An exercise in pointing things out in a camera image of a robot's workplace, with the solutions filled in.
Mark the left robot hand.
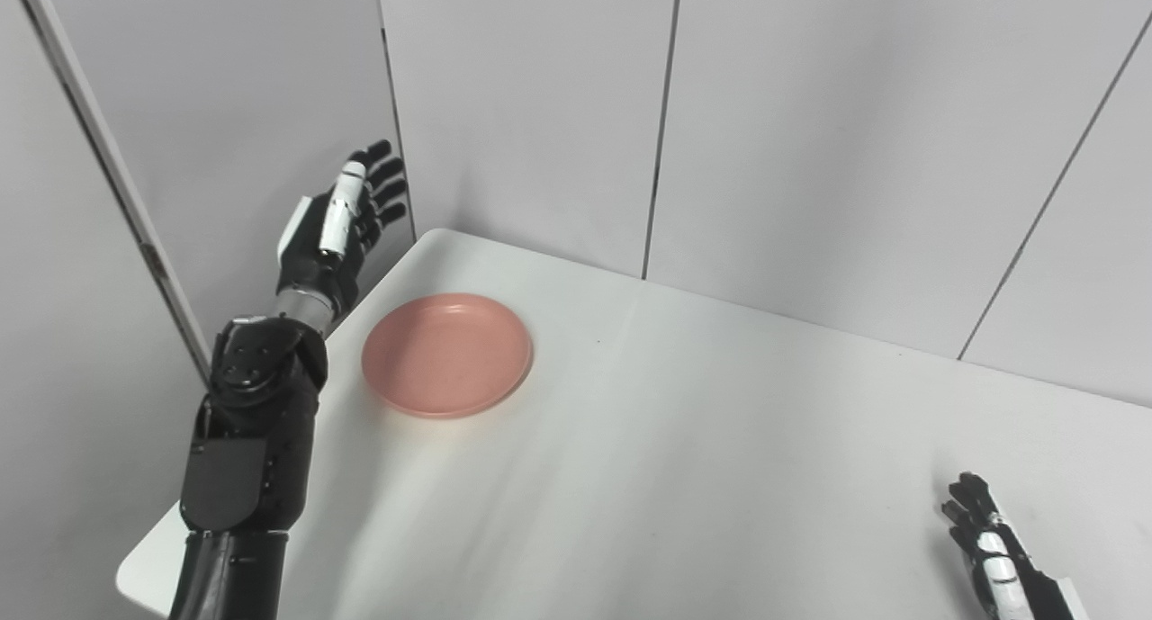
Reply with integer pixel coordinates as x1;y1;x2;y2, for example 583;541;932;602
275;139;410;319

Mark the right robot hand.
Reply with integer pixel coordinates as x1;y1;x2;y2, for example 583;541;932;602
940;472;1092;620

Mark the pink round plate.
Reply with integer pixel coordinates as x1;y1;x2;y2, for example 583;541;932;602
361;292;534;420

